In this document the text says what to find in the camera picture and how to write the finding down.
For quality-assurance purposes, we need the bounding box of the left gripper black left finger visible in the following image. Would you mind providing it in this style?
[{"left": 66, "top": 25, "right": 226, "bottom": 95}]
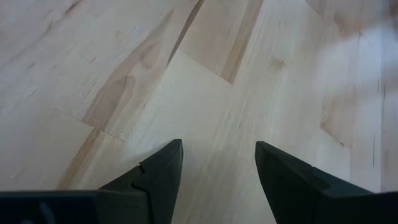
[{"left": 0, "top": 138, "right": 184, "bottom": 224}]

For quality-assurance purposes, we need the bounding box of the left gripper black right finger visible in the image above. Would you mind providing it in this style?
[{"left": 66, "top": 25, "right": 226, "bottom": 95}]
[{"left": 254, "top": 141, "right": 398, "bottom": 224}]

